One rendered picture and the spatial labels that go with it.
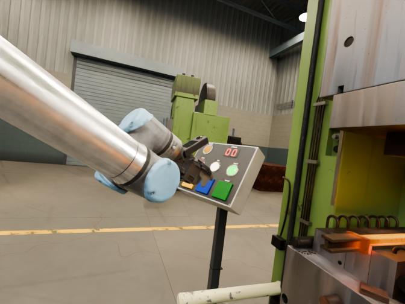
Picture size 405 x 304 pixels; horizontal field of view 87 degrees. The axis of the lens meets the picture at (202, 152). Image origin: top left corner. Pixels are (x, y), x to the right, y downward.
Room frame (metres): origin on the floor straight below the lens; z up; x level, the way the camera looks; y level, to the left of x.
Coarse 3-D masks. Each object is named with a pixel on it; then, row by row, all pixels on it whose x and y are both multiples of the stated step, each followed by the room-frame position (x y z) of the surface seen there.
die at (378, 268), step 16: (320, 240) 0.59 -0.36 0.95; (336, 256) 0.54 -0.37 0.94; (352, 256) 0.51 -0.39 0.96; (368, 256) 0.47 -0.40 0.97; (384, 256) 0.45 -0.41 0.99; (400, 256) 0.45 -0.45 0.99; (352, 272) 0.50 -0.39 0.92; (368, 272) 0.47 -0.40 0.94; (384, 272) 0.44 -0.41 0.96; (400, 272) 0.43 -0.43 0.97; (384, 288) 0.44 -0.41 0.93
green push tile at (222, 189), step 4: (220, 180) 0.89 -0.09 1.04; (220, 184) 0.88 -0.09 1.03; (224, 184) 0.86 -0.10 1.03; (228, 184) 0.85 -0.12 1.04; (232, 184) 0.84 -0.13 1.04; (216, 188) 0.87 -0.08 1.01; (220, 188) 0.86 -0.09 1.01; (224, 188) 0.85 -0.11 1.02; (228, 188) 0.84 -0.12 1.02; (216, 192) 0.86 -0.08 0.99; (220, 192) 0.85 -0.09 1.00; (224, 192) 0.84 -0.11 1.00; (228, 192) 0.83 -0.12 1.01; (212, 196) 0.87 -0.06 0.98; (216, 196) 0.85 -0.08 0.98; (220, 196) 0.84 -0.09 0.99; (224, 196) 0.83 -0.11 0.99; (224, 200) 0.82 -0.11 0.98
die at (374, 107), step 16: (336, 96) 0.60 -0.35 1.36; (352, 96) 0.56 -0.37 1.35; (368, 96) 0.52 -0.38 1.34; (384, 96) 0.49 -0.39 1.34; (400, 96) 0.46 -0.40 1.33; (336, 112) 0.60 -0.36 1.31; (352, 112) 0.55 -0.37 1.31; (368, 112) 0.51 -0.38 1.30; (384, 112) 0.48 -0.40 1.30; (400, 112) 0.45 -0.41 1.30; (336, 128) 0.60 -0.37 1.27; (352, 128) 0.57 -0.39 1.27; (368, 128) 0.54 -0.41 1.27; (384, 128) 0.52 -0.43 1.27; (400, 128) 0.49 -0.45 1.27
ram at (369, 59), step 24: (336, 0) 0.64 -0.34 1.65; (360, 0) 0.57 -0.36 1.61; (384, 0) 0.52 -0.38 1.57; (336, 24) 0.63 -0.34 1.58; (360, 24) 0.56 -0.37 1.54; (384, 24) 0.51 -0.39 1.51; (336, 48) 0.62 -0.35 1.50; (360, 48) 0.55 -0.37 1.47; (384, 48) 0.50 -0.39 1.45; (336, 72) 0.61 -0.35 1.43; (360, 72) 0.55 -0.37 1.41; (384, 72) 0.49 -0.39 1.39
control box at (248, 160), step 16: (208, 144) 1.09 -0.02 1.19; (224, 144) 1.02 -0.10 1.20; (208, 160) 1.02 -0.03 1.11; (224, 160) 0.95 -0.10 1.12; (240, 160) 0.90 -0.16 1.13; (256, 160) 0.89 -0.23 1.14; (224, 176) 0.90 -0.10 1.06; (240, 176) 0.85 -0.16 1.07; (256, 176) 0.90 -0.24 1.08; (192, 192) 0.95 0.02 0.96; (240, 192) 0.83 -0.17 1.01; (224, 208) 0.87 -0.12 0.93; (240, 208) 0.84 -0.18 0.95
